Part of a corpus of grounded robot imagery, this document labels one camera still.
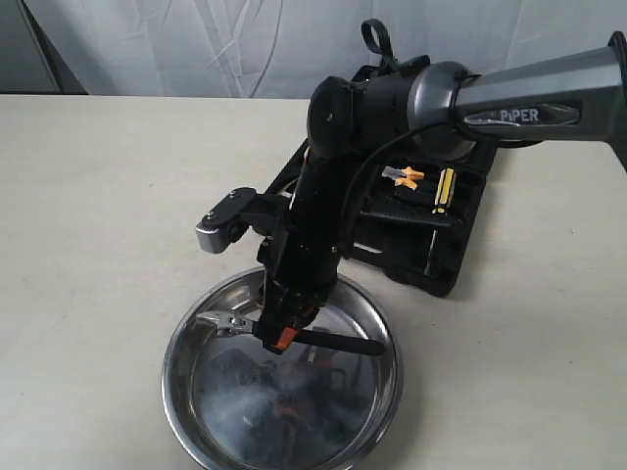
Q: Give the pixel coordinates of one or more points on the white backdrop curtain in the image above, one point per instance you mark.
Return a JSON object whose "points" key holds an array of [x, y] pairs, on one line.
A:
{"points": [[272, 49]]}

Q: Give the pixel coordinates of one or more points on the adjustable wrench black handle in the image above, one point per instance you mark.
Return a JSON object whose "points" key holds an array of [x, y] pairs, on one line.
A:
{"points": [[303, 335]]}

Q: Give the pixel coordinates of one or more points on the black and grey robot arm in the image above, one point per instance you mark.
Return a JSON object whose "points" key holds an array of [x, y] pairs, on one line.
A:
{"points": [[580, 97]]}

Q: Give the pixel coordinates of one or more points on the black plastic tool case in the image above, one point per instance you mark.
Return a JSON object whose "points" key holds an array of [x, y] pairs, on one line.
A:
{"points": [[416, 220]]}

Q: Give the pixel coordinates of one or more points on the large yellow black screwdriver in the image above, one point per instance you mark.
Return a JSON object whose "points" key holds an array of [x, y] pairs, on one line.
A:
{"points": [[443, 197]]}

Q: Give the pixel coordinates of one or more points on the round stainless steel tray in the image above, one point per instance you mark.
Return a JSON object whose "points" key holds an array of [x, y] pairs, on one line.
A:
{"points": [[234, 405]]}

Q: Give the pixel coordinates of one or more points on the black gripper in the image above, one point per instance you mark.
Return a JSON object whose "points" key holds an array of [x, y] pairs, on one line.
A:
{"points": [[300, 262]]}

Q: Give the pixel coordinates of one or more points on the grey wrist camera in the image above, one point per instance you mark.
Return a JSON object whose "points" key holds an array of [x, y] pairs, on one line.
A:
{"points": [[226, 222]]}

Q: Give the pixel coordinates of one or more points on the orange handled pliers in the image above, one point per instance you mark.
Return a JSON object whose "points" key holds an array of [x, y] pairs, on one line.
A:
{"points": [[407, 176]]}

